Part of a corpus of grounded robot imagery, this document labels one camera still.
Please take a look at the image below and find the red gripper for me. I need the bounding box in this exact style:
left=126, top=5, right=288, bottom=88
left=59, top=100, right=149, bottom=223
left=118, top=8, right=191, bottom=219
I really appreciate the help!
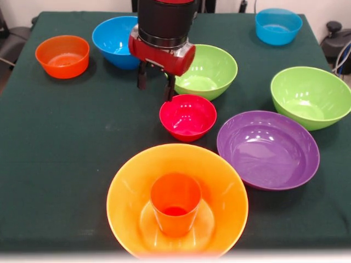
left=128, top=35, right=196, bottom=102

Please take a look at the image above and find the small pink-red bowl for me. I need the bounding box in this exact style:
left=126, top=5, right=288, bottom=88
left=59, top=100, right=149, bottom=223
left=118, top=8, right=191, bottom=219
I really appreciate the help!
left=159, top=94, right=218, bottom=142

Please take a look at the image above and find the green bowl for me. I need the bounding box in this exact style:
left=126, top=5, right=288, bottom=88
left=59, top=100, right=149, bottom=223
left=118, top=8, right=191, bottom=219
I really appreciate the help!
left=270, top=66, right=351, bottom=132
left=174, top=44, right=239, bottom=101

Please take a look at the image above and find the purple bowl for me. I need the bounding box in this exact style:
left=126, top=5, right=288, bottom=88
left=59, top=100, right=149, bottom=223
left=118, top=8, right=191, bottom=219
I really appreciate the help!
left=216, top=110, right=320, bottom=191

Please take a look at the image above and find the large yellow-orange bowl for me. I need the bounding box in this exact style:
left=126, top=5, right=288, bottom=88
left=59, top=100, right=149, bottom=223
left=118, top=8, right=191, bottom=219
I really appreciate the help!
left=106, top=143, right=249, bottom=260

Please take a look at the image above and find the orange cup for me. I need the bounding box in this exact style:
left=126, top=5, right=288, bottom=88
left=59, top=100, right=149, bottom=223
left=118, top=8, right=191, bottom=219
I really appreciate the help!
left=149, top=172, right=202, bottom=238

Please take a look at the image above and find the small orange bowl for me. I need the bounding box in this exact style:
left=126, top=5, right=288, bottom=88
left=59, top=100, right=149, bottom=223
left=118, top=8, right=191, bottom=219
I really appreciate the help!
left=35, top=35, right=90, bottom=79

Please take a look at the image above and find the dark green table cloth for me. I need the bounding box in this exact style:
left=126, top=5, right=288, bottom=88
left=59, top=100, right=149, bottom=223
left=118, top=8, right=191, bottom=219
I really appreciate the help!
left=0, top=10, right=351, bottom=251

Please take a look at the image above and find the small light blue bowl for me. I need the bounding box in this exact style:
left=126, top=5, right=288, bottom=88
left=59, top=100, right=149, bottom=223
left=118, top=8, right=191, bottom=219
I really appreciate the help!
left=254, top=8, right=303, bottom=46

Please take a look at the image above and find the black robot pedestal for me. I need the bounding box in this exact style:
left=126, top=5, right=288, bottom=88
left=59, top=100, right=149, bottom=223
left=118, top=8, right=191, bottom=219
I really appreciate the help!
left=131, top=0, right=217, bottom=13

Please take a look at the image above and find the tangle of cables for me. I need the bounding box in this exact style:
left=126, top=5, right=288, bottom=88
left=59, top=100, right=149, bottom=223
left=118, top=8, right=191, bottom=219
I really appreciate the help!
left=332, top=41, right=351, bottom=76

